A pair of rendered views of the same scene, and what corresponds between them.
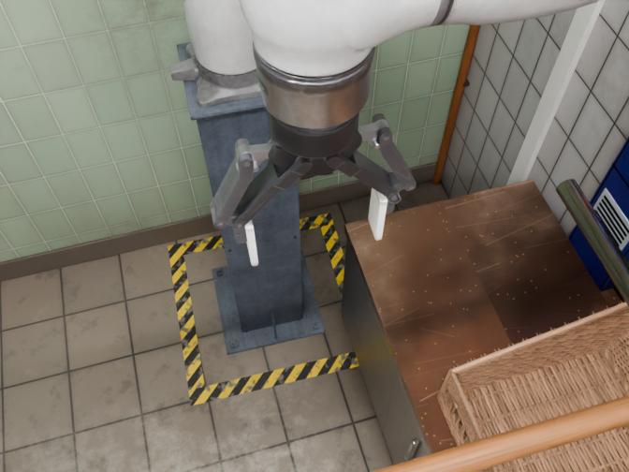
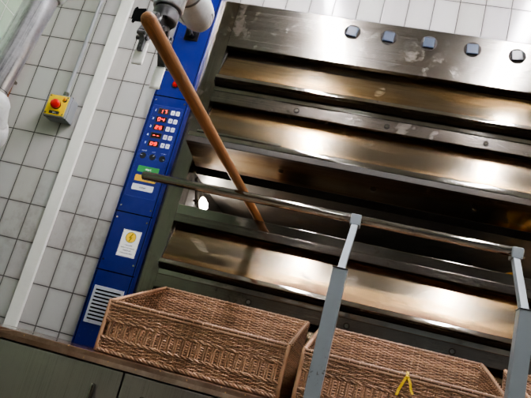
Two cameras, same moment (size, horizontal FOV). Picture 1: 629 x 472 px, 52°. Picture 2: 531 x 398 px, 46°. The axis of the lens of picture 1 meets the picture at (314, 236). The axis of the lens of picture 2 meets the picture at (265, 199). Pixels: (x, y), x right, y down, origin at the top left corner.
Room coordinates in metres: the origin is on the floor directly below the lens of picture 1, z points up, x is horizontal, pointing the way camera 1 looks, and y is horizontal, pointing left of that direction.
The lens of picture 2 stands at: (-0.73, 1.22, 0.62)
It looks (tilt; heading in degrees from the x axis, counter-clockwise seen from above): 16 degrees up; 298
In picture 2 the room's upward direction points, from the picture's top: 15 degrees clockwise
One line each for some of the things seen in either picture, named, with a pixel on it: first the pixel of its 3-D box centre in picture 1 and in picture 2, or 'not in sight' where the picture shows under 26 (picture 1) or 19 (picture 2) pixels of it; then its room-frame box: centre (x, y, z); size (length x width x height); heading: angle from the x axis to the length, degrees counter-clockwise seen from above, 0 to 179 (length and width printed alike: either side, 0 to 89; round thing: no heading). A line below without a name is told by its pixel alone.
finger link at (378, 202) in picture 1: (377, 210); (156, 77); (0.40, -0.07, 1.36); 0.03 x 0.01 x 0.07; 14
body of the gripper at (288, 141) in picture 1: (314, 134); (162, 24); (0.38, 0.00, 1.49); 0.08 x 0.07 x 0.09; 104
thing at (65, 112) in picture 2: not in sight; (60, 108); (1.23, -0.52, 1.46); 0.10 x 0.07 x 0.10; 16
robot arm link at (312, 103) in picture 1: (314, 68); (169, 2); (0.38, 0.00, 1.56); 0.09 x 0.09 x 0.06
